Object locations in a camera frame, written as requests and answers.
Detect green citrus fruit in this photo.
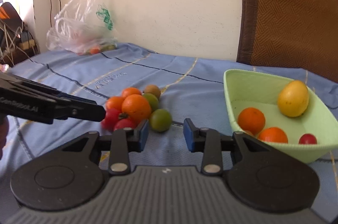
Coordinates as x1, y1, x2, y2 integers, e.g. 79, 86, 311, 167
143, 93, 159, 112
149, 109, 172, 132

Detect lone front orange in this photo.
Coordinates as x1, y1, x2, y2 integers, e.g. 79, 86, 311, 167
237, 107, 266, 135

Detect small orange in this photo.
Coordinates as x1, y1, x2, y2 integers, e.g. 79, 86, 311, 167
121, 87, 142, 99

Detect small brown kiwi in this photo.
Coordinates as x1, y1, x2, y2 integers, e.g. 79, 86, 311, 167
143, 84, 161, 99

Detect large yellow citrus fruit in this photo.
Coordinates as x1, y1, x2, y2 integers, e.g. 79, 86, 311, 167
277, 80, 309, 117

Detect red tomato with stem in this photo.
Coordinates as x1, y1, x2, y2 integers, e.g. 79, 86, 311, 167
298, 134, 317, 145

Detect person left hand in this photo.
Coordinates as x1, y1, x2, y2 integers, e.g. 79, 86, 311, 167
0, 116, 9, 159

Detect cluttered side table items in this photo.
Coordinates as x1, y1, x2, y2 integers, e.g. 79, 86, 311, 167
0, 2, 40, 67

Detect light green plastic basket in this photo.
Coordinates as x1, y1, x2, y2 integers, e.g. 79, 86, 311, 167
224, 69, 337, 163

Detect clear plastic bag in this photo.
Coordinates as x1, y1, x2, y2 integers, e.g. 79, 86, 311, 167
46, 0, 117, 55

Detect brown woven chair mat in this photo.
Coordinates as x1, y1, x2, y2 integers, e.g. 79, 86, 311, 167
237, 0, 337, 82

